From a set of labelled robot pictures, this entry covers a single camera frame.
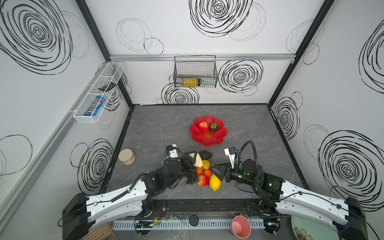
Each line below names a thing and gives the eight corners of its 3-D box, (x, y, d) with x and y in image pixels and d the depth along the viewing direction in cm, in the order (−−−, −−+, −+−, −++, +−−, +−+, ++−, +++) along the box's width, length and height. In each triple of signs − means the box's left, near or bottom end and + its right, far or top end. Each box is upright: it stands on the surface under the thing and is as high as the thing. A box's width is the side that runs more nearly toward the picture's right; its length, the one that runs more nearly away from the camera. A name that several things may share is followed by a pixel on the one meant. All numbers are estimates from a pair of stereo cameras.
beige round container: (121, 166, 90) (116, 161, 84) (125, 154, 95) (120, 148, 90) (133, 166, 90) (129, 161, 84) (137, 154, 95) (133, 148, 90)
